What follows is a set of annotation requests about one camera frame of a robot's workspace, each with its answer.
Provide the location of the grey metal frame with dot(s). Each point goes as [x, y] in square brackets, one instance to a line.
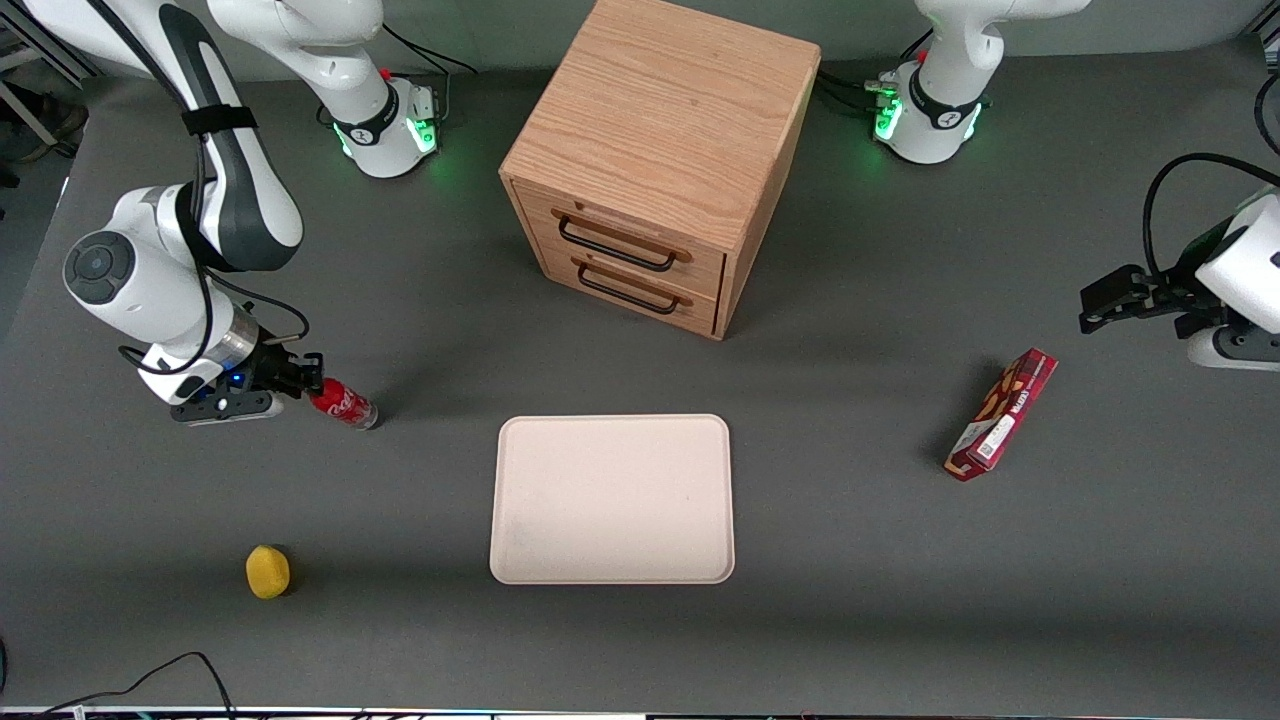
[55, 60]

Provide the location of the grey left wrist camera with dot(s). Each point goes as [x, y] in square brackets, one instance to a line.
[1240, 350]

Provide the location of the yellow toy fruit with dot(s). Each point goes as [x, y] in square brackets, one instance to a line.
[268, 572]

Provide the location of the red coke bottle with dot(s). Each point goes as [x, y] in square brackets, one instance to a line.
[345, 405]

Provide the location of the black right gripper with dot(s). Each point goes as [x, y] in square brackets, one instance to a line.
[272, 368]

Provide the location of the beige plastic tray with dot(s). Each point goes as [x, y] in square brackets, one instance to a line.
[610, 500]

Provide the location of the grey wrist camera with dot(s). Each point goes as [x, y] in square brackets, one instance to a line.
[1240, 350]
[235, 408]

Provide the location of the red snack box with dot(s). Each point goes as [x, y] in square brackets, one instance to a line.
[1000, 420]

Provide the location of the wooden drawer front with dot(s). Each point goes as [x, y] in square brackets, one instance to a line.
[705, 272]
[703, 312]

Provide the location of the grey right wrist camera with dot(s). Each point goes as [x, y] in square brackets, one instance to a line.
[235, 408]

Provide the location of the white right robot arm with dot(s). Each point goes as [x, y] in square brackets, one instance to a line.
[150, 280]

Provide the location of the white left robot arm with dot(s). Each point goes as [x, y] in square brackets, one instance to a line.
[950, 40]

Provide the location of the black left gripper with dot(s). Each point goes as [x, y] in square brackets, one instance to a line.
[1172, 291]

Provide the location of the wooden drawer cabinet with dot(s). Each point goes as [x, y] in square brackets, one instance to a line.
[660, 110]

